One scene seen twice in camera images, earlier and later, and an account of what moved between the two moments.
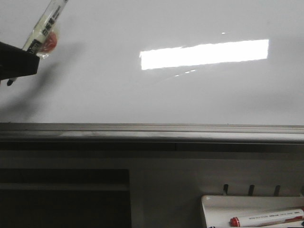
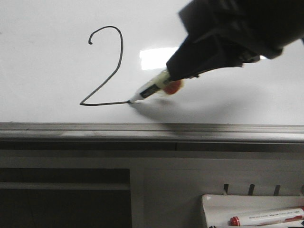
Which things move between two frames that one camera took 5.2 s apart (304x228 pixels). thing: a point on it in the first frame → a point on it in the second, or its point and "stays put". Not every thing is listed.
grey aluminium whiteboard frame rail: (86, 136) stays put
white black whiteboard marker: (38, 38) → (151, 86)
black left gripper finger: (15, 62) → (254, 28)
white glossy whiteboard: (195, 61) stays put
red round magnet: (50, 43) → (172, 87)
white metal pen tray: (218, 210) stays put
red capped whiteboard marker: (263, 219) stays put
